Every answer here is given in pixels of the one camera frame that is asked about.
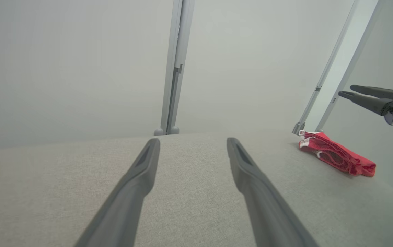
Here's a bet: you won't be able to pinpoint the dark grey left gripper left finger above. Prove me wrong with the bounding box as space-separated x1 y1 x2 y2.
74 138 161 247

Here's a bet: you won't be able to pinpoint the grey partition post with feet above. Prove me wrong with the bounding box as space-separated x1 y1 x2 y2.
153 0 196 136

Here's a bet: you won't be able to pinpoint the red shorts with number print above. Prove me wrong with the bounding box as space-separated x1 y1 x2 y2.
298 130 377 177

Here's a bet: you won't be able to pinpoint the slanted aluminium partition frame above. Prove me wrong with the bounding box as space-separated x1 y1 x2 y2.
292 0 382 136

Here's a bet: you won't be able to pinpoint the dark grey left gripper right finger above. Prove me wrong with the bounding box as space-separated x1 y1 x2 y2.
227 138 320 247

